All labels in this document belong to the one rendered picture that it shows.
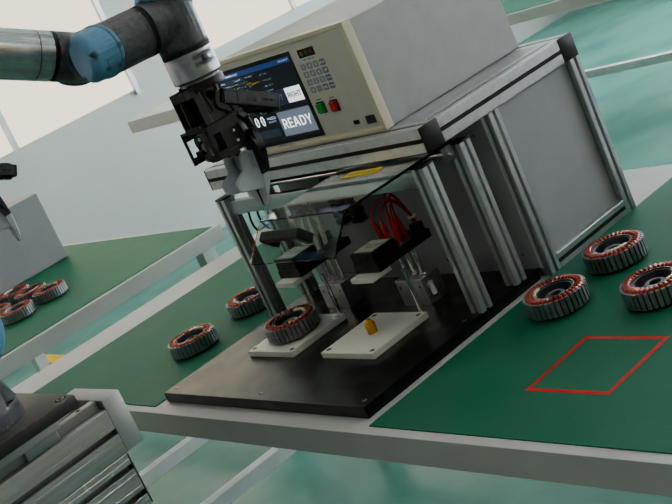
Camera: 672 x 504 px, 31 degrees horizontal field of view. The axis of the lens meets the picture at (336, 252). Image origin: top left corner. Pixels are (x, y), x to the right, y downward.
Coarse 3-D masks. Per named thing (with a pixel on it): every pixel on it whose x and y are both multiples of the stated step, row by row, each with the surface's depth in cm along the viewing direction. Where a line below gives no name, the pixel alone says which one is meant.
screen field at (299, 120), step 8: (280, 112) 235; (288, 112) 233; (296, 112) 232; (304, 112) 230; (280, 120) 236; (288, 120) 235; (296, 120) 233; (304, 120) 231; (312, 120) 229; (288, 128) 236; (296, 128) 234; (304, 128) 232; (312, 128) 231
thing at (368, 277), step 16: (384, 240) 226; (416, 240) 228; (352, 256) 227; (368, 256) 223; (384, 256) 224; (400, 256) 226; (416, 256) 229; (368, 272) 225; (384, 272) 224; (416, 272) 232
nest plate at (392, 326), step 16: (384, 320) 229; (400, 320) 225; (416, 320) 222; (352, 336) 228; (368, 336) 224; (384, 336) 221; (400, 336) 220; (336, 352) 224; (352, 352) 220; (368, 352) 217
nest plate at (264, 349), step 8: (320, 320) 245; (328, 320) 243; (336, 320) 242; (320, 328) 240; (328, 328) 240; (304, 336) 240; (312, 336) 238; (320, 336) 239; (264, 344) 246; (272, 344) 244; (280, 344) 242; (288, 344) 239; (296, 344) 237; (304, 344) 236; (248, 352) 246; (256, 352) 244; (264, 352) 242; (272, 352) 239; (280, 352) 237; (288, 352) 235; (296, 352) 235
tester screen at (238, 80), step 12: (276, 60) 228; (288, 60) 226; (240, 72) 238; (252, 72) 235; (264, 72) 233; (276, 72) 230; (288, 72) 228; (228, 84) 243; (240, 84) 240; (252, 84) 237; (264, 84) 234; (276, 84) 232; (288, 84) 229; (288, 108) 233; (276, 120) 237; (312, 132) 231
